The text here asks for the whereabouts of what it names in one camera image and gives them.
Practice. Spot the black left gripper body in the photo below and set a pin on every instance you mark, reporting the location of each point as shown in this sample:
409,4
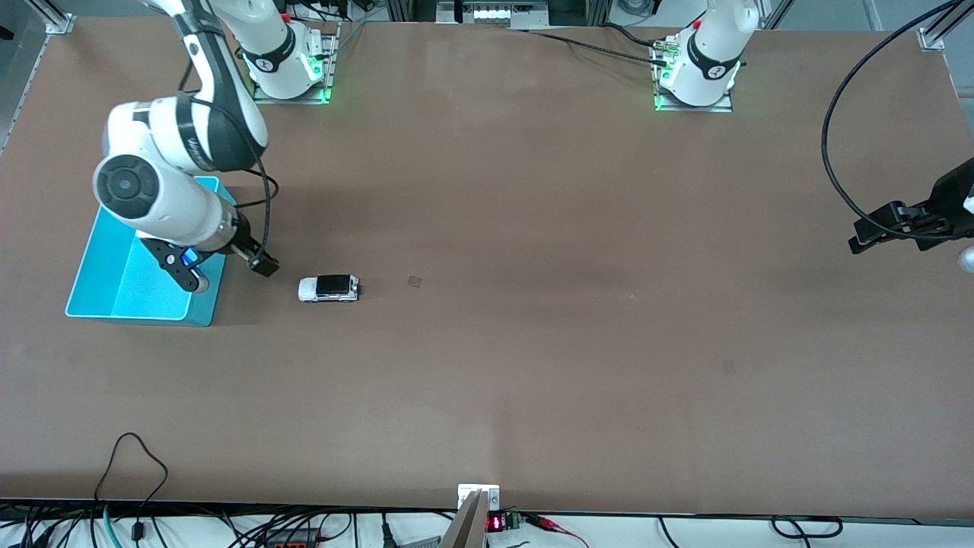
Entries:
953,196

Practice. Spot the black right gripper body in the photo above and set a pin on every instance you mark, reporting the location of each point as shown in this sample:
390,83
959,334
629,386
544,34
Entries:
242,243

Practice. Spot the white jeep toy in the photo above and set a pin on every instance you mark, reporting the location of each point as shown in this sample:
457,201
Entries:
308,289

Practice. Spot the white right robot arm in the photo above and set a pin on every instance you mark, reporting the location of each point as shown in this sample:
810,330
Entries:
152,198

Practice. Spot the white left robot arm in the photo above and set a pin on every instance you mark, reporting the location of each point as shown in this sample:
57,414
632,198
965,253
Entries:
711,53

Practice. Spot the teal plastic storage bin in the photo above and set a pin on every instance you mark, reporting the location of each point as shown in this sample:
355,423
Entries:
144,297

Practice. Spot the orange power strip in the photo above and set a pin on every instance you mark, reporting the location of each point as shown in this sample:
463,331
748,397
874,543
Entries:
293,543

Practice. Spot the black power plug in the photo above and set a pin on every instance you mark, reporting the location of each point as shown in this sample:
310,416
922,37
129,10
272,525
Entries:
386,533

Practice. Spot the red digit display module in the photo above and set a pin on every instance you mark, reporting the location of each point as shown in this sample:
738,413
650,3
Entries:
496,523

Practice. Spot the white lit device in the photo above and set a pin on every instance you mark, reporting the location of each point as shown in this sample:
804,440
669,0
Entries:
502,14

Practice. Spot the red clip lead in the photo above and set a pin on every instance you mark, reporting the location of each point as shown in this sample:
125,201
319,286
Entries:
544,522

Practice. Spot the aluminium corner bracket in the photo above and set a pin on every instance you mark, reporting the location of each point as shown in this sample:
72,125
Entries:
61,24
932,39

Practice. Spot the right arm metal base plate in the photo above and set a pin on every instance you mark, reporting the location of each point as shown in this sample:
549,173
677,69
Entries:
329,76

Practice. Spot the aluminium frame profile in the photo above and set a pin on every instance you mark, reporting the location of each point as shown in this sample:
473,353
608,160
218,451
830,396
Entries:
951,19

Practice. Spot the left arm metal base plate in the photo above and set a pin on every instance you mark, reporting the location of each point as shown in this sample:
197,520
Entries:
723,107

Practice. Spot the white metal mount bracket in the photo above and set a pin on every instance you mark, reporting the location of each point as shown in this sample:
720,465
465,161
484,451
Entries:
492,495

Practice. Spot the aluminium camera mount profile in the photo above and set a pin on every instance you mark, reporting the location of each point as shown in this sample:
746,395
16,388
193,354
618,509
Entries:
464,529

